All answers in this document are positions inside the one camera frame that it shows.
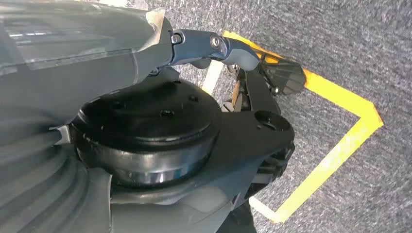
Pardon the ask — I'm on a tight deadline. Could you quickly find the black robot leg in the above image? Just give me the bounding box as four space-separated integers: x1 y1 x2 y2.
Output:
69 66 296 233

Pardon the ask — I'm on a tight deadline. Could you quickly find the black robot foot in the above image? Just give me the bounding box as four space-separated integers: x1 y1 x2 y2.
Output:
259 59 307 96

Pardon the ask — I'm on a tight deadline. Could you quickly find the yellow floor tape square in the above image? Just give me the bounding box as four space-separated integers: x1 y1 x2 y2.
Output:
202 30 384 224

